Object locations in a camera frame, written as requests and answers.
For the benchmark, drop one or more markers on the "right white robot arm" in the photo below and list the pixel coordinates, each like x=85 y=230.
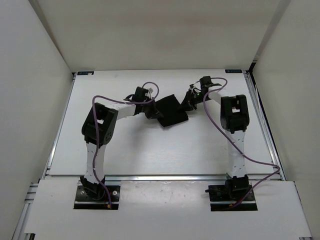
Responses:
x=234 y=120

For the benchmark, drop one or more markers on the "blue corner label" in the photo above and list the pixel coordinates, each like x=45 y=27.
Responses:
x=233 y=71
x=85 y=73

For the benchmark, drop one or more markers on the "left blue corner label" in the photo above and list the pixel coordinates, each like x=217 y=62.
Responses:
x=85 y=73

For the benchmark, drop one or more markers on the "black skirt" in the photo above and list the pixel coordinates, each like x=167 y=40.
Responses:
x=168 y=107

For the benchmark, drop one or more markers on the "right blue corner label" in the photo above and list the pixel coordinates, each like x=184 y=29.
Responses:
x=233 y=71

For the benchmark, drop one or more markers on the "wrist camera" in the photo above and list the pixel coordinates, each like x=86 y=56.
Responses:
x=205 y=81
x=141 y=95

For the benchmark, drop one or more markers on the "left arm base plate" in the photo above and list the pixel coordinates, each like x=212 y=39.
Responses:
x=85 y=201

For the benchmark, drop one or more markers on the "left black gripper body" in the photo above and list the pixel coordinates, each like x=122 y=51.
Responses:
x=147 y=109

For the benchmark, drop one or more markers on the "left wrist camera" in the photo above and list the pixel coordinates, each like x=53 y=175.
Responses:
x=141 y=95

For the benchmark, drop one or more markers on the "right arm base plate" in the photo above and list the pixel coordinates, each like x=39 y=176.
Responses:
x=235 y=194

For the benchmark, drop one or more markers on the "aluminium table frame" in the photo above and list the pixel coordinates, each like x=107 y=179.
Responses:
x=142 y=150

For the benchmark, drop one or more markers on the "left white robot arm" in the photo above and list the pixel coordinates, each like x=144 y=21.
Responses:
x=98 y=130

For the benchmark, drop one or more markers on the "white front board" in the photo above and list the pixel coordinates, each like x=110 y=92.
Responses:
x=176 y=210

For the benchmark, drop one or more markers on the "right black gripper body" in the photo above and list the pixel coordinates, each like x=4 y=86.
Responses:
x=199 y=97

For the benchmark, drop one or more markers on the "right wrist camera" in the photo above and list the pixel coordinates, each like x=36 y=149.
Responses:
x=205 y=81

